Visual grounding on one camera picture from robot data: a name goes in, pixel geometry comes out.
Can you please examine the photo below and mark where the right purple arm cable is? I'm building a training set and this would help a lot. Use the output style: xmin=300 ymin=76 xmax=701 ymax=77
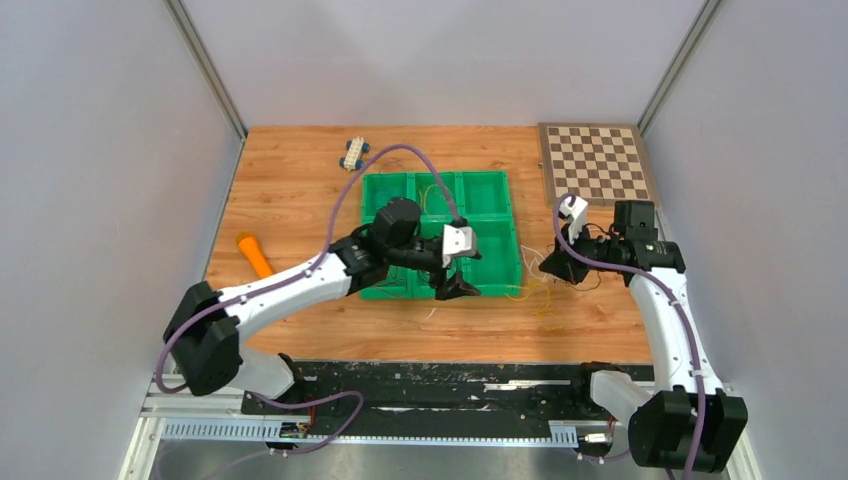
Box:
xmin=553 ymin=193 xmax=709 ymax=480

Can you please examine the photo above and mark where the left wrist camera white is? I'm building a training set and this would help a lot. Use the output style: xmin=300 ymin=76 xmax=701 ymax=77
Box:
xmin=442 ymin=225 xmax=478 ymax=268

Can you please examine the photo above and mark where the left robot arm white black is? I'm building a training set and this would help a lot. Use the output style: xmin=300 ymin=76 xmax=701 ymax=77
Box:
xmin=163 ymin=197 xmax=482 ymax=414

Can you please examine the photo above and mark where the slotted grey cable duct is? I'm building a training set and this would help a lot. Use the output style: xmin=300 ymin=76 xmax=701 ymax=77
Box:
xmin=158 ymin=417 xmax=579 ymax=448

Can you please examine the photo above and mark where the red wire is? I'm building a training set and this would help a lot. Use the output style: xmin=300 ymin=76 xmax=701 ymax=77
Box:
xmin=370 ymin=264 xmax=412 ymax=298

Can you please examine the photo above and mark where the wooden chessboard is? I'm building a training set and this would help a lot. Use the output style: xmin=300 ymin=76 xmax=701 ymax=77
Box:
xmin=536 ymin=122 xmax=660 ymax=207

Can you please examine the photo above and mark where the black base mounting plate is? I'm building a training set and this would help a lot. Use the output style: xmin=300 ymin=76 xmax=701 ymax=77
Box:
xmin=281 ymin=361 xmax=610 ymax=439

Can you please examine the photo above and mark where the aluminium frame rail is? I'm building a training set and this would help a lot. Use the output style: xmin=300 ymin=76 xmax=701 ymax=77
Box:
xmin=140 ymin=382 xmax=244 ymax=419

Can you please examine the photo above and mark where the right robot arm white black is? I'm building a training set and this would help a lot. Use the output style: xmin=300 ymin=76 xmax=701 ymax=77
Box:
xmin=540 ymin=193 xmax=749 ymax=479

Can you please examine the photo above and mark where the white blue toy car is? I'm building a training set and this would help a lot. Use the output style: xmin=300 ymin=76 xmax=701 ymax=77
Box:
xmin=339 ymin=136 xmax=371 ymax=171

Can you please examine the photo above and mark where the orange plastic carrot toy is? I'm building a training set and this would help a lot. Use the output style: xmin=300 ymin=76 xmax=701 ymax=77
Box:
xmin=236 ymin=232 xmax=274 ymax=279

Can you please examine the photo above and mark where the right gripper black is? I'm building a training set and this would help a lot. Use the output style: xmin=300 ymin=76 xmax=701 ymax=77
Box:
xmin=538 ymin=220 xmax=620 ymax=286

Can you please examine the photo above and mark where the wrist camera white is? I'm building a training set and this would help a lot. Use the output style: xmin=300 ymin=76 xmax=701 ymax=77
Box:
xmin=442 ymin=225 xmax=478 ymax=268
xmin=558 ymin=193 xmax=589 ymax=245

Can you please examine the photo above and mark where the green six-compartment tray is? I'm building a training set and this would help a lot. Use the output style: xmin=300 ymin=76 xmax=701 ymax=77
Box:
xmin=361 ymin=170 xmax=523 ymax=297

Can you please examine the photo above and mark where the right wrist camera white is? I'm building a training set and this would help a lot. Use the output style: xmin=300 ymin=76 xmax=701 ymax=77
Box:
xmin=558 ymin=193 xmax=589 ymax=245

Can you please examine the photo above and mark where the multicolour cable bundle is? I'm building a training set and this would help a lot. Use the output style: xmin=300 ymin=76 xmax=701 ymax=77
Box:
xmin=519 ymin=241 xmax=604 ymax=294

